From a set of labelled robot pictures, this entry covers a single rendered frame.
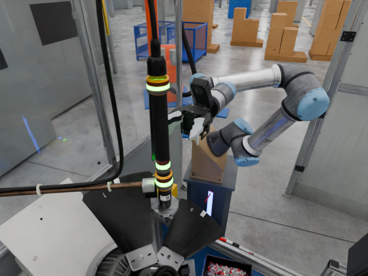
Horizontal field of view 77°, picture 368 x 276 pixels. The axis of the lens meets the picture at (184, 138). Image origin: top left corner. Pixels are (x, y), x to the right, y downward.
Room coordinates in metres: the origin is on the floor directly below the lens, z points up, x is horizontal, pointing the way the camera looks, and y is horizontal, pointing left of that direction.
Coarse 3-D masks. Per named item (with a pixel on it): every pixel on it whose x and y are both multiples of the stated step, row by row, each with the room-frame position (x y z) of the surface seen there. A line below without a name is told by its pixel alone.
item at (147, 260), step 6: (144, 246) 0.41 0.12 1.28; (150, 246) 0.41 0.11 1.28; (132, 252) 0.40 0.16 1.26; (138, 252) 0.40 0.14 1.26; (144, 252) 0.40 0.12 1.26; (150, 252) 0.40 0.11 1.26; (132, 258) 0.39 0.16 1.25; (138, 258) 0.39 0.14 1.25; (144, 258) 0.39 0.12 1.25; (150, 258) 0.39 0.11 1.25; (156, 258) 0.39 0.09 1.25; (132, 264) 0.38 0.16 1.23; (138, 264) 0.38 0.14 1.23; (144, 264) 0.38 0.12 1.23; (150, 264) 0.38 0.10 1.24; (132, 270) 0.37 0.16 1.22
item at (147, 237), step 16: (128, 176) 0.55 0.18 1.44; (144, 176) 0.56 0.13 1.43; (96, 192) 0.50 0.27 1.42; (112, 192) 0.51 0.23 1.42; (128, 192) 0.52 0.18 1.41; (96, 208) 0.47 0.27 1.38; (112, 208) 0.48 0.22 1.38; (128, 208) 0.48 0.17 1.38; (144, 208) 0.49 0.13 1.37; (112, 224) 0.45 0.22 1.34; (128, 224) 0.45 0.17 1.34; (144, 224) 0.45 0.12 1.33; (128, 240) 0.42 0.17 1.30; (144, 240) 0.42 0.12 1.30
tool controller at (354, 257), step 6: (366, 234) 0.48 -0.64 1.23; (360, 240) 0.49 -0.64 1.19; (366, 240) 0.46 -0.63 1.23; (354, 246) 0.50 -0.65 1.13; (360, 246) 0.47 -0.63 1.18; (366, 246) 0.44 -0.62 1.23; (348, 252) 0.51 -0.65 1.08; (354, 252) 0.48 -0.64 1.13; (360, 252) 0.45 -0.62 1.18; (366, 252) 0.42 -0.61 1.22; (348, 258) 0.48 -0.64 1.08; (354, 258) 0.45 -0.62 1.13; (360, 258) 0.43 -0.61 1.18; (366, 258) 0.41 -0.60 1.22; (348, 264) 0.46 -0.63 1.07; (354, 264) 0.43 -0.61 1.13; (360, 264) 0.41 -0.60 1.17; (366, 264) 0.40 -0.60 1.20; (348, 270) 0.44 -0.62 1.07; (354, 270) 0.42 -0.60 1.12; (360, 270) 0.41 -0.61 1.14; (366, 270) 0.39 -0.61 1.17
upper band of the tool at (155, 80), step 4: (148, 76) 0.44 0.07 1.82; (152, 76) 0.44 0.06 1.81; (160, 76) 0.44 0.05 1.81; (164, 76) 0.44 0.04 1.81; (168, 76) 0.43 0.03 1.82; (148, 80) 0.41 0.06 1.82; (152, 80) 0.41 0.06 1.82; (156, 80) 0.44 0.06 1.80; (160, 80) 0.41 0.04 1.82; (164, 80) 0.41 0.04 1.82; (168, 88) 0.42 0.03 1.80
